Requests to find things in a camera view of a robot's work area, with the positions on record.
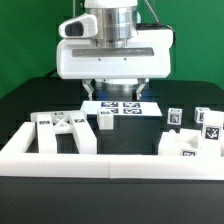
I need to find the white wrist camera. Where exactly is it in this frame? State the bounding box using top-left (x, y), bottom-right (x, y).
top-left (58, 13), bottom-right (98, 39)

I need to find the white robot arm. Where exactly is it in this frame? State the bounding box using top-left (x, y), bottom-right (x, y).
top-left (56, 0), bottom-right (175, 98)

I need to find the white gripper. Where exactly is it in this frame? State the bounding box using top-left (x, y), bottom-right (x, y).
top-left (56, 29), bottom-right (173, 101)

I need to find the small tagged cube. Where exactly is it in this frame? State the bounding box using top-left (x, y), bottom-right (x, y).
top-left (194, 107), bottom-right (209, 123)
top-left (167, 108), bottom-right (182, 125)

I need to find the white chair seat part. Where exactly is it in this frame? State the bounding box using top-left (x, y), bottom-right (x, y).
top-left (158, 129), bottom-right (201, 156)

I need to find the white marker base sheet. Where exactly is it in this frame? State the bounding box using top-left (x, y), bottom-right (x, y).
top-left (81, 101), bottom-right (162, 117)

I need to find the small tagged cube left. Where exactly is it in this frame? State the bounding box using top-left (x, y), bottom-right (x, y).
top-left (167, 108), bottom-right (182, 125)

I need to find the white U-shaped fence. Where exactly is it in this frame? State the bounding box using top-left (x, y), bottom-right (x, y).
top-left (0, 122), bottom-right (224, 180)

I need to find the black cable on table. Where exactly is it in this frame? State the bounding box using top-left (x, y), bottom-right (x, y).
top-left (44, 68), bottom-right (58, 79)

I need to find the small tagged cube right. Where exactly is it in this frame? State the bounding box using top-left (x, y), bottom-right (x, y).
top-left (194, 107), bottom-right (209, 123)

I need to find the white chair back frame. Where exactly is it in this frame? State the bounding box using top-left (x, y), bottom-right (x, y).
top-left (31, 110), bottom-right (97, 155)

